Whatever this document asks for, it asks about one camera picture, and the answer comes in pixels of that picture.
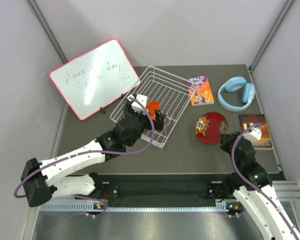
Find orange plate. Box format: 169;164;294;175
147;100;161;121

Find red floral plate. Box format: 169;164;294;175
195;112;229;146

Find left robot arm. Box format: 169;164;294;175
20;107;166;208

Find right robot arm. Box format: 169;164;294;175
220;132;300;240

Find dark cover paperback book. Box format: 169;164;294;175
238;114;273;150

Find pink framed whiteboard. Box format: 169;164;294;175
49;38;140;121

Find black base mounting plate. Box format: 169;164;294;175
87;173;233;200

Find light blue headphones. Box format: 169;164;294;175
217;76;256;113

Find Roald Dahl orange book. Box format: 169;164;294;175
186;75;215;107

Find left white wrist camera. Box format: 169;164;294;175
128;94;148;115

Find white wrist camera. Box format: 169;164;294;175
243;127;262;143
128;94;148;115

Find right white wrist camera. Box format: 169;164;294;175
243;127;262;143

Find white wire dish rack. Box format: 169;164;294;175
110;66;192;149

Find grey slotted cable duct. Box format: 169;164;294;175
40;201;235;213

